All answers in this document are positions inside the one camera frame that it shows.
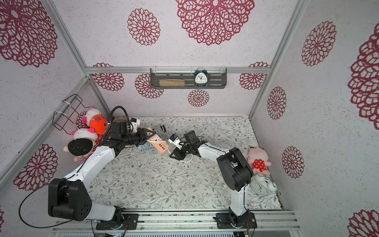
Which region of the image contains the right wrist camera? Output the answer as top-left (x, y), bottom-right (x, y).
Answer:
top-left (168, 134), bottom-right (184, 150)

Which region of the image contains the black faced striped plush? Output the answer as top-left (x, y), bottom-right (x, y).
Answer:
top-left (63, 128), bottom-right (102, 164)

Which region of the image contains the white alarm clock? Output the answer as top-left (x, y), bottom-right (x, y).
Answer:
top-left (250, 174), bottom-right (277, 197)

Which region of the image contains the orange plush toy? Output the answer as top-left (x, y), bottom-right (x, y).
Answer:
top-left (89, 115), bottom-right (109, 135)

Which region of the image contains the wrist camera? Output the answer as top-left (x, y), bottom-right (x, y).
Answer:
top-left (168, 134), bottom-right (184, 150)
top-left (129, 118), bottom-right (141, 133)

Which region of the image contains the tan pouch on shelf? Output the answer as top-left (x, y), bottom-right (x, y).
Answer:
top-left (159, 79), bottom-right (186, 87)

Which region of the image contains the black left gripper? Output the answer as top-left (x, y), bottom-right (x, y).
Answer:
top-left (123, 127), bottom-right (157, 147)

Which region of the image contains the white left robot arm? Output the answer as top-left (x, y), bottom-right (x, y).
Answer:
top-left (47, 121), bottom-right (156, 228)

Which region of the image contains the grey wall shelf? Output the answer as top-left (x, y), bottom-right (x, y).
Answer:
top-left (150, 68), bottom-right (227, 89)

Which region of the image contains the striped black white object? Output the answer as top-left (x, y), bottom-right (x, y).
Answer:
top-left (153, 125), bottom-right (167, 135)

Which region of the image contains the teal alarm clock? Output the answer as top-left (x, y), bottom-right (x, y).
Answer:
top-left (194, 70), bottom-right (209, 87)

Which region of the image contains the pink frog plush toy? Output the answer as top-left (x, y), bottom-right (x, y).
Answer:
top-left (247, 147), bottom-right (271, 177)

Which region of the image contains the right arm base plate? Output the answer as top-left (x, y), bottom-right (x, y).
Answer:
top-left (213, 211), bottom-right (258, 229)

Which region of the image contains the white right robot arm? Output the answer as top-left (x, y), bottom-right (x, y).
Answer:
top-left (169, 130), bottom-right (253, 217)

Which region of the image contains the orange power strip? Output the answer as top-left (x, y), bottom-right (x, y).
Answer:
top-left (147, 127), bottom-right (169, 154)

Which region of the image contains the black wire basket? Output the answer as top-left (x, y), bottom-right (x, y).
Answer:
top-left (51, 94), bottom-right (88, 135)

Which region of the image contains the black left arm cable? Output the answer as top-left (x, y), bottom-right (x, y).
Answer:
top-left (18, 183), bottom-right (73, 229)

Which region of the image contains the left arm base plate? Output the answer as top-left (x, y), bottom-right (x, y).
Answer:
top-left (95, 213), bottom-right (139, 231)

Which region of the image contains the white pink plush toy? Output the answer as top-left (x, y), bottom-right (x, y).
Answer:
top-left (82, 107), bottom-right (102, 126)

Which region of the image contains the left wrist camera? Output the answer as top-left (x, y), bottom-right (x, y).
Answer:
top-left (129, 118), bottom-right (141, 133)

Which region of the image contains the brown teddy bear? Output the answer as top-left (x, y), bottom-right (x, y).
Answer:
top-left (114, 117), bottom-right (127, 121)

